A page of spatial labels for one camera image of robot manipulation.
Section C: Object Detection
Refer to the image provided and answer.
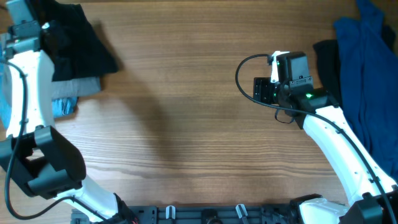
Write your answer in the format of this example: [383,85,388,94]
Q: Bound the black shorts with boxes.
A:
[30,0,119,82]

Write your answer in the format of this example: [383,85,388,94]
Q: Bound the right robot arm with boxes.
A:
[250,51,397,223]

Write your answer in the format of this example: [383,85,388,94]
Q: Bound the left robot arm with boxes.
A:
[1,1,139,223]

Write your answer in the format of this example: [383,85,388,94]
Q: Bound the black garment under blue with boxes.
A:
[313,25,397,108]

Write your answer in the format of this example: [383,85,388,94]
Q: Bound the dark blue garment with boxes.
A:
[333,0,397,179]

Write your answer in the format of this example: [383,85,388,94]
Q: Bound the folded grey trousers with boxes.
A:
[0,32,102,100]

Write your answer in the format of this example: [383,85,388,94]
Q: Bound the folded light blue jeans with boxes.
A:
[1,64,78,129]

